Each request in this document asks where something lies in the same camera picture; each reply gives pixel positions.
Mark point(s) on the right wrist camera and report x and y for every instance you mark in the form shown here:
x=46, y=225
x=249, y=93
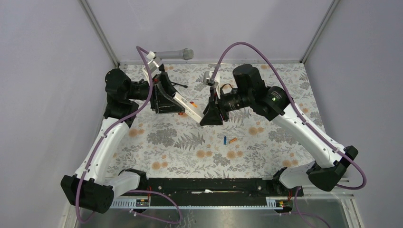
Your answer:
x=208, y=81

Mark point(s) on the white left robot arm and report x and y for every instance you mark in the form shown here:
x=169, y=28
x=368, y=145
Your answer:
x=88, y=188

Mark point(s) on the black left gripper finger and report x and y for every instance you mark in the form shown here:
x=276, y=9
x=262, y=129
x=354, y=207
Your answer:
x=165, y=103
x=164, y=84

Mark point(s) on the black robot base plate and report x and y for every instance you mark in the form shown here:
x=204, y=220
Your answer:
x=180, y=187

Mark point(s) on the black microphone tripod stand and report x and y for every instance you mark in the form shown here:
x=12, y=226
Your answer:
x=164, y=68

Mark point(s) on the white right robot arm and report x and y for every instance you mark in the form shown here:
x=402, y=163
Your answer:
x=331, y=159

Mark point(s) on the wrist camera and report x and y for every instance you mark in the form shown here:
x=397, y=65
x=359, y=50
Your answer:
x=208, y=81
x=154, y=62

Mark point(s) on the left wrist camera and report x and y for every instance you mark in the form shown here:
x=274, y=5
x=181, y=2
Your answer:
x=154, y=62

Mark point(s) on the grey slotted cable duct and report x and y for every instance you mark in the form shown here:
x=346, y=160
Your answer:
x=201, y=202

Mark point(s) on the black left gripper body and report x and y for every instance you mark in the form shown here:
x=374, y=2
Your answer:
x=157, y=81

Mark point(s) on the grey microphone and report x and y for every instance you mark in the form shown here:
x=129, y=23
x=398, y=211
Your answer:
x=184, y=54

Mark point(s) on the floral patterned table mat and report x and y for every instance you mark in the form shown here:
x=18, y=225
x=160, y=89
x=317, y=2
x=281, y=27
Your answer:
x=176, y=146

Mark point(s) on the white remote control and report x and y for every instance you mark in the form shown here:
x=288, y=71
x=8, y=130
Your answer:
x=190, y=109

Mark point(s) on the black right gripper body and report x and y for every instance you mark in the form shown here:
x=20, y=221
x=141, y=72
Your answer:
x=225, y=102

